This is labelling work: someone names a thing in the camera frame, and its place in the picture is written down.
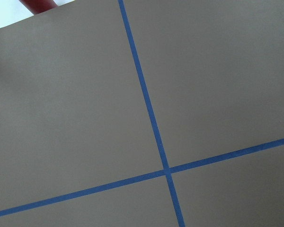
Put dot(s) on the red cylinder bottle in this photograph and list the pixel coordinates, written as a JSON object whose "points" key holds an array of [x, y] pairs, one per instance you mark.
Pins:
{"points": [[38, 6]]}

